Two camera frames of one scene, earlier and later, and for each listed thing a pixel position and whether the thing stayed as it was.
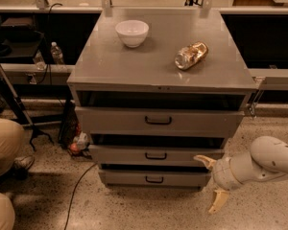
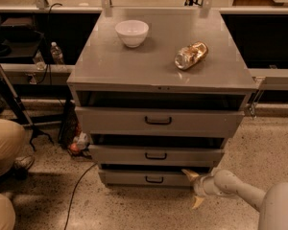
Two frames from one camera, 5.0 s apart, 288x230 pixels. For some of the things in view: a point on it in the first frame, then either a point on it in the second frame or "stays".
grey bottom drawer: (155, 178) stays
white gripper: (223, 173) to (199, 185)
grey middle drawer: (154, 155) stays
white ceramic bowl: (132, 33) stays
